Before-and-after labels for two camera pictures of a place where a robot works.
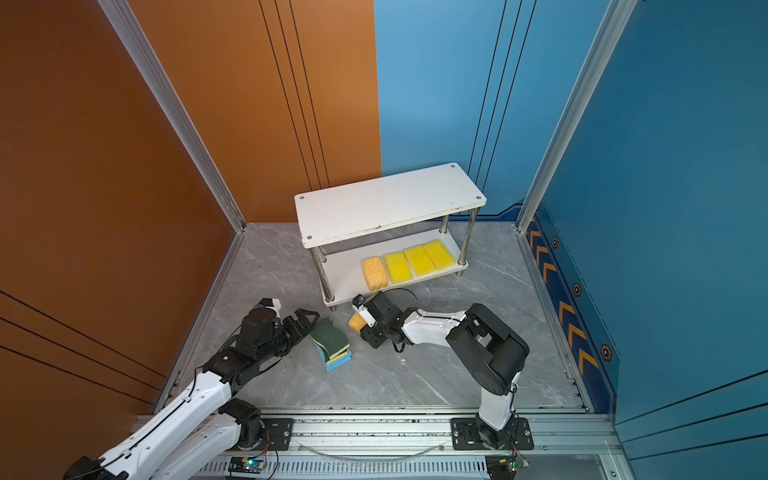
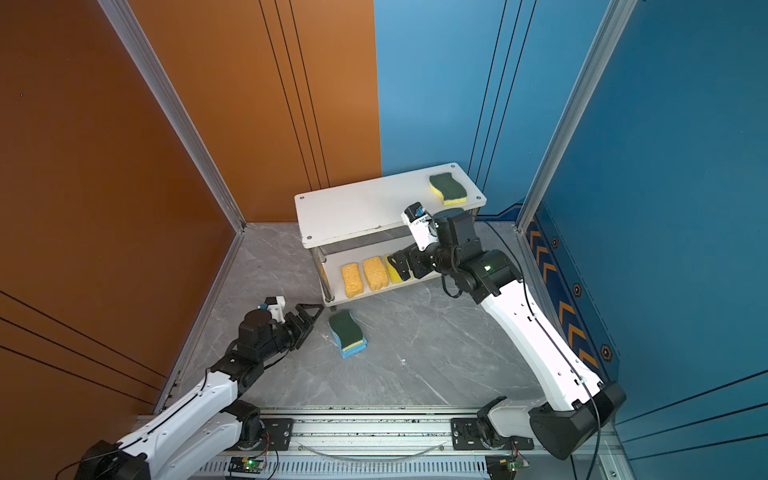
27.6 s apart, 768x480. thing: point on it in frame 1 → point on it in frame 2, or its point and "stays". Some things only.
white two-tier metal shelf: x=389 y=233 stays
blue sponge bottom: x=337 y=361 → x=349 y=352
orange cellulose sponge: x=357 y=322 → x=352 y=280
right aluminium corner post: x=613 y=22 stays
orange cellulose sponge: x=375 y=273 stays
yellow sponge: x=398 y=268 stays
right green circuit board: x=501 y=467 stays
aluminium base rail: x=421 y=447 stays
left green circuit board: x=247 y=465 stays
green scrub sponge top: x=329 y=336 → x=449 y=190
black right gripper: x=366 y=334 → x=419 y=268
